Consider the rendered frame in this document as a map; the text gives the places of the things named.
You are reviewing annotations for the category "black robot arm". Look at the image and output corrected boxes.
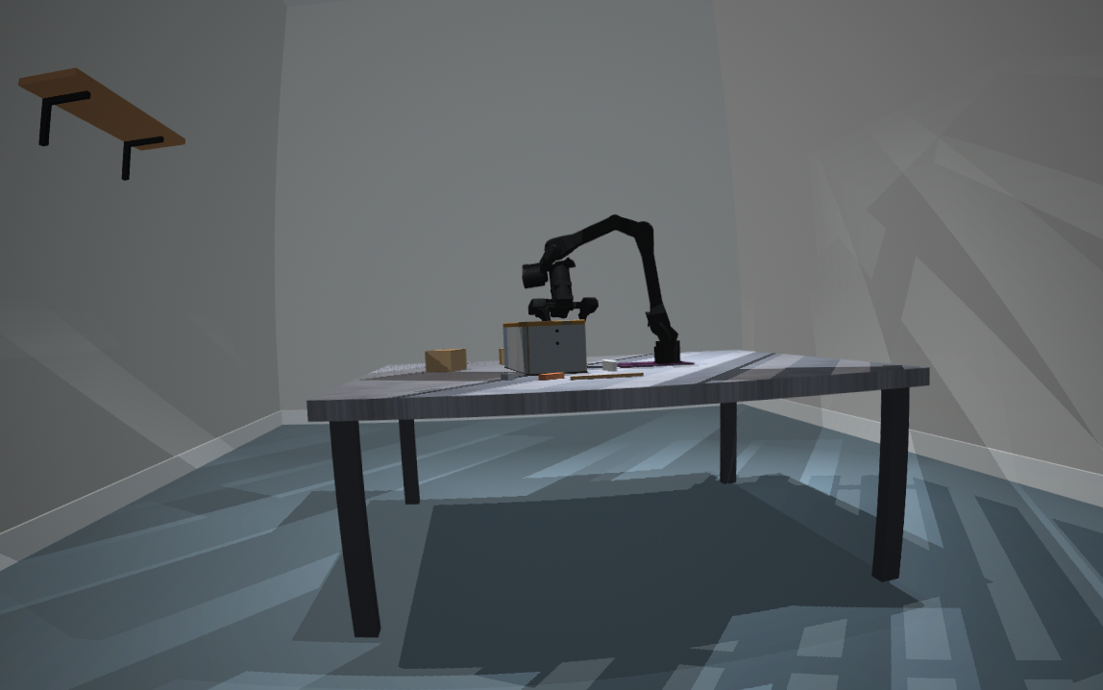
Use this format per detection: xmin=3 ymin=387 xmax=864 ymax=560
xmin=522 ymin=214 xmax=682 ymax=364

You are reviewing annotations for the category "brown flat bar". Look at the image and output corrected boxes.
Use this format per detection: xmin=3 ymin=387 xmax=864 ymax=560
xmin=571 ymin=373 xmax=644 ymax=381

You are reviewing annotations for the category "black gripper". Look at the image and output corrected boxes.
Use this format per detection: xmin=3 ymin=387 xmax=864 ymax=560
xmin=528 ymin=278 xmax=599 ymax=322

